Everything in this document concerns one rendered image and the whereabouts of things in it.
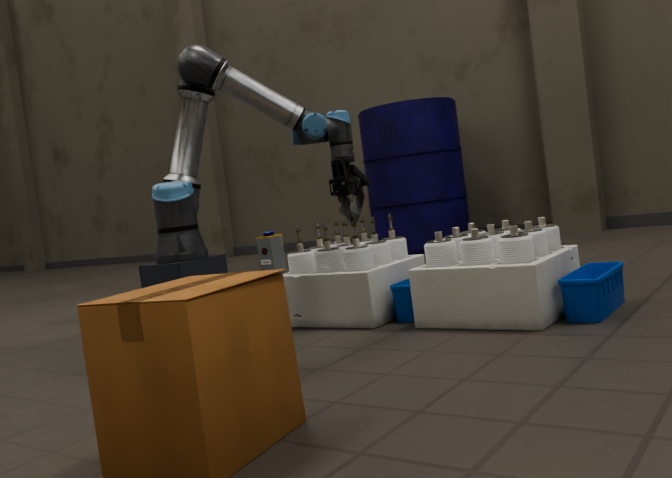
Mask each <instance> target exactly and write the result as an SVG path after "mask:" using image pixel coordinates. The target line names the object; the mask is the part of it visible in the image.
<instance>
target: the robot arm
mask: <svg viewBox="0 0 672 478"><path fill-rule="evenodd" d="M178 70H179V80H178V86H177V93H178V94H179V96H180V98H181V100H180V107H179V114H178V120H177V127H176V133H175V140H174V146H173V153H172V160H171V166H170V173H169V175H167V176H166V177H165V178H164V179H163V183H160V184H156V185H154V186H153V187H152V198H153V202H154V209H155V216H156V223H157V230H158V243H157V249H156V255H155V261H156V264H167V263H176V262H183V261H189V260H195V259H200V258H205V257H208V250H207V248H206V247H205V244H204V242H203V239H202V237H201V235H200V233H199V229H198V222H197V213H198V210H199V195H200V189H201V183H200V182H199V181H198V179H197V176H198V169H199V162H200V156H201V149H202V143H203V136H204V129H205V123H206V116H207V110H208V104H209V102H211V101H212V100H213V99H214V96H215V90H216V89H220V90H222V91H224V92H226V93H227V94H229V95H231V96H233V97H235V98H236V99H238V100H240V101H242V102H244V103H245V104H247V105H249V106H251V107H253V108H254V109H256V110H258V111H260V112H262V113H263V114H265V115H267V116H269V117H271V118H272V119H274V120H276V121H278V122H279V123H281V124H283V125H285V126H287V127H288V128H290V129H291V137H292V142H293V144H294V145H307V144H315V143H324V142H330V150H331V158H332V159H333V161H331V168H332V175H333V179H331V180H329V188H330V196H333V195H334V196H338V200H339V202H340V203H341V206H340V207H339V213H340V214H342V215H345V216H346V218H347V220H348V221H349V223H350V224H352V220H353V216H352V213H353V214H354V224H355V223H357V221H358V219H359V217H360V214H361V210H362V207H363V202H364V190H363V186H369V185H370V179H369V178H368V177H367V176H366V175H365V174H364V173H362V172H361V171H360V170H359V169H358V168H357V167H356V166H355V165H350V162H354V161H355V160H354V157H353V156H354V147H353V139H352V131H351V123H350V117H349V113H348V112H347V111H346V110H336V111H331V112H328V113H327V114H326V118H325V117H324V116H323V115H321V114H319V113H313V112H311V111H309V110H308V109H306V108H304V107H302V106H301V105H299V104H297V103H295V102H293V101H292V100H290V99H288V98H286V97H285V96H283V95H281V94H279V93H278V92H276V91H274V90H272V89H271V88H269V87H267V86H265V85H263V84H262V83H260V82H258V81H256V80H255V79H253V78H251V77H249V76H248V75H246V74H244V73H242V72H241V71H239V70H237V69H235V68H234V67H232V66H230V64H229V61H228V60H227V59H225V58H223V57H221V56H220V55H218V54H217V53H215V52H213V51H212V50H210V49H209V48H207V47H205V46H202V45H191V46H189V47H187V48H185V49H184V50H183V51H182V52H181V54H180V55H179V58H178ZM330 184H332V187H333V192H331V185H330ZM350 194H353V196H352V204H351V199H350V198H348V197H346V196H349V195H350Z"/></svg>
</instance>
